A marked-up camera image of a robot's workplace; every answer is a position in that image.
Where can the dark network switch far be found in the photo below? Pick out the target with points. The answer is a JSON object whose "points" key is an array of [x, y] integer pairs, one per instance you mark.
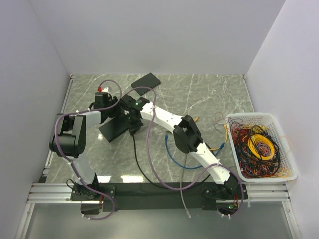
{"points": [[143, 84]]}

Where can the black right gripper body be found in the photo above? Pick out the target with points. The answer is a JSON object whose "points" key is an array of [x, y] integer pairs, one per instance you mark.
{"points": [[134, 124]]}

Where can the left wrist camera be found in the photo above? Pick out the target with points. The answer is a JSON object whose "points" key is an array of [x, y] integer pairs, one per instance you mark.
{"points": [[103, 98]]}

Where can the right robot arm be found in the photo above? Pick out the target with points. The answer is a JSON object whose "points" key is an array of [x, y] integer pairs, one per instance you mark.
{"points": [[187, 138]]}

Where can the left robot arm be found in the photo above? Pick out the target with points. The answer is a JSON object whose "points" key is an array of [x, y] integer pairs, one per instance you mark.
{"points": [[68, 137]]}

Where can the white plastic basket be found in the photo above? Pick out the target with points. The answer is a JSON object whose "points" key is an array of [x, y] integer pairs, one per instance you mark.
{"points": [[261, 152]]}

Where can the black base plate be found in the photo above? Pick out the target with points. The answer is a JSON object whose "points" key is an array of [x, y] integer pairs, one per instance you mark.
{"points": [[146, 196]]}

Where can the aluminium rail frame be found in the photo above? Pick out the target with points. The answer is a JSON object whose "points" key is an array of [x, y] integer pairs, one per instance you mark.
{"points": [[156, 213]]}

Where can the black network switch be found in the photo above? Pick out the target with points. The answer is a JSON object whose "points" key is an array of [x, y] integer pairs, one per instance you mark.
{"points": [[114, 128]]}

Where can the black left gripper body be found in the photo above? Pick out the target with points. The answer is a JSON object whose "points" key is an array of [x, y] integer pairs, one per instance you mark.
{"points": [[113, 110]]}

